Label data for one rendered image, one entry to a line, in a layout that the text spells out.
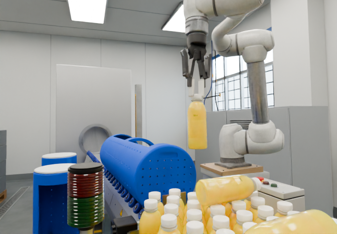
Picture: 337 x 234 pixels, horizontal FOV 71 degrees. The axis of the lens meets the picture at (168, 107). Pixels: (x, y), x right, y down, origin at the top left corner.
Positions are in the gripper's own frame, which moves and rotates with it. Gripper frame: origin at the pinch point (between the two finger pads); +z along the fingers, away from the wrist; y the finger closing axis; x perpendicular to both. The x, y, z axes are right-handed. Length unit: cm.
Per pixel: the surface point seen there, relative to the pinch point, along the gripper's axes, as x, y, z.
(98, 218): 32, 42, 30
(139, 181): -13.8, 17.3, 36.4
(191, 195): 11.5, 9.5, 35.7
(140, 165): -13.8, 16.8, 30.3
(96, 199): 32, 42, 26
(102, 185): 31, 41, 24
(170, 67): -500, -249, -134
